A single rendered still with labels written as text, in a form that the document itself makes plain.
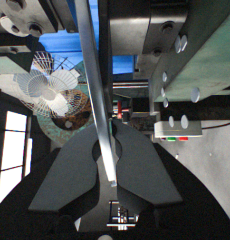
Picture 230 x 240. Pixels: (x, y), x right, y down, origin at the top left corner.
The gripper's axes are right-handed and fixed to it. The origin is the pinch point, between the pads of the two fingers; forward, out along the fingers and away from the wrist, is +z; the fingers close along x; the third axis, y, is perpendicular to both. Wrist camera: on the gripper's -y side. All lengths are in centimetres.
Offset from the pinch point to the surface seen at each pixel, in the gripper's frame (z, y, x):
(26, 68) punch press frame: 37.4, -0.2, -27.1
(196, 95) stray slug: 6.8, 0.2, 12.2
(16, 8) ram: 20.2, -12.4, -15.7
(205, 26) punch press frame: 9.1, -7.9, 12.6
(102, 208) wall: 338, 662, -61
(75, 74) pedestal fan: 94, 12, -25
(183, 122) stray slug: 8.3, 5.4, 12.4
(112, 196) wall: 369, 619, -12
